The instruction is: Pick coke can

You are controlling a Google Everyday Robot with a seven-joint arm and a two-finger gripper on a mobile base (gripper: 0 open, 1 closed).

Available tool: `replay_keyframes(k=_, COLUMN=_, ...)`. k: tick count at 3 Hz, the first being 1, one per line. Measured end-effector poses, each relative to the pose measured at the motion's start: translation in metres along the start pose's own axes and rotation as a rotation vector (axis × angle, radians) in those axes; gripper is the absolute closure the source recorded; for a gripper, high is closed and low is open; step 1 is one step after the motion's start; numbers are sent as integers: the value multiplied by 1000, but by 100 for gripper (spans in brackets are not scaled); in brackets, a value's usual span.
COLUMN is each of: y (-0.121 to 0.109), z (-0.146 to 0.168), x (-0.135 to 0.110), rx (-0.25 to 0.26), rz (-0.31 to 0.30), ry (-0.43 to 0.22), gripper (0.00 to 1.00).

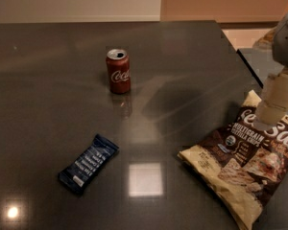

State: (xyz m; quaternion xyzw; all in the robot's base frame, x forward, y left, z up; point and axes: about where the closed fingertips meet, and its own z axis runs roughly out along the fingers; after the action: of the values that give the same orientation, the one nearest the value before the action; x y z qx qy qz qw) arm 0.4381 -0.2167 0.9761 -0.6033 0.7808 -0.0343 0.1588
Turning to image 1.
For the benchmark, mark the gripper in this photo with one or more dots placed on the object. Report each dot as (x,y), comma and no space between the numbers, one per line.
(286,47)

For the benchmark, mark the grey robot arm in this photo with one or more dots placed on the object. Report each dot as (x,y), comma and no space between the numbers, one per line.
(280,42)

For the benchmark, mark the red coke can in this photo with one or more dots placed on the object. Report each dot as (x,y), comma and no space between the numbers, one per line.
(119,75)

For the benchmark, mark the multigrain tortilla chips bag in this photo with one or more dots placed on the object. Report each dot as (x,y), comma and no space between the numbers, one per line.
(242,165)

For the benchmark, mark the dark blue snack bar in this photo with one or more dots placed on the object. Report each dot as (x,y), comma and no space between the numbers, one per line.
(79,174)

